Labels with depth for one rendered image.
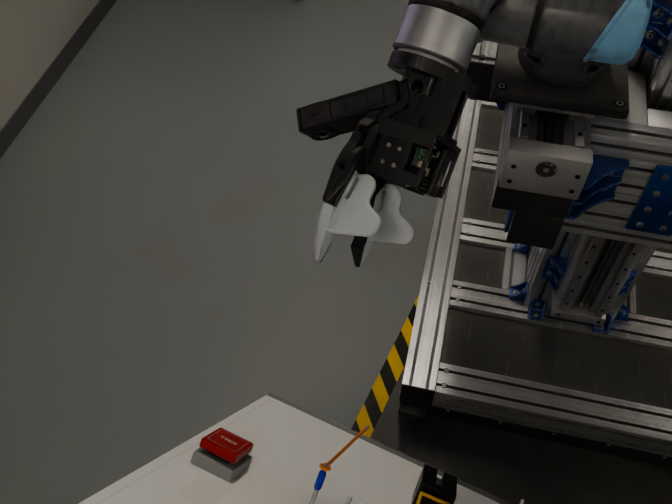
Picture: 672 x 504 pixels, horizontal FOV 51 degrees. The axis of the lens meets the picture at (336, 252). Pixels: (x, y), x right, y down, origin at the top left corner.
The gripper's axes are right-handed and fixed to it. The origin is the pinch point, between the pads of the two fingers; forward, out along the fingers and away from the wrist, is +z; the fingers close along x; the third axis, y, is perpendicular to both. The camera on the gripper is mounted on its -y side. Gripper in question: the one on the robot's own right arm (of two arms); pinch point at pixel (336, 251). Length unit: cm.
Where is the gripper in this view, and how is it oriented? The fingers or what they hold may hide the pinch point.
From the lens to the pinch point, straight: 69.8
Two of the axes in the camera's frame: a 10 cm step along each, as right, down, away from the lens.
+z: -3.5, 9.3, 1.1
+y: 8.1, 3.6, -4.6
